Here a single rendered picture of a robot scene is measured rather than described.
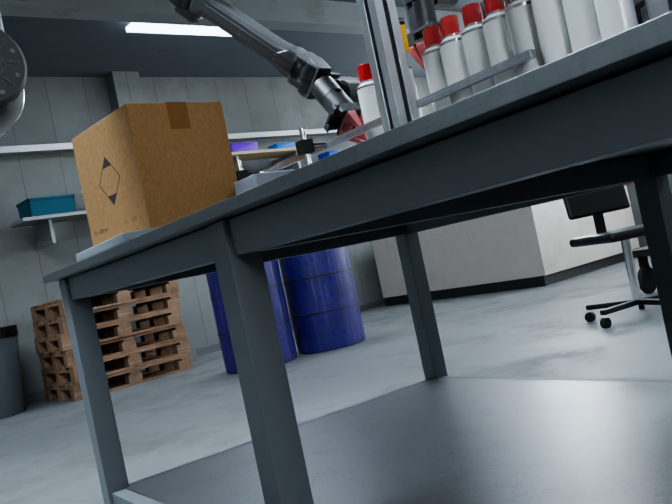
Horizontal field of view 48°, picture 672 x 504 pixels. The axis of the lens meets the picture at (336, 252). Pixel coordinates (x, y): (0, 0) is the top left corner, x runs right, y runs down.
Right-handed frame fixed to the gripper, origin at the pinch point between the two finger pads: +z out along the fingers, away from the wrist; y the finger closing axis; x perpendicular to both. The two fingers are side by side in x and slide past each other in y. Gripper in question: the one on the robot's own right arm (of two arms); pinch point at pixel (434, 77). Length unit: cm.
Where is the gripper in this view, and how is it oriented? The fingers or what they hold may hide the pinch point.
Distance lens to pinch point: 151.6
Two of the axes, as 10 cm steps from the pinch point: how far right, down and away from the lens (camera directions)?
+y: -5.7, 1.2, 8.2
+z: 2.0, 9.8, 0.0
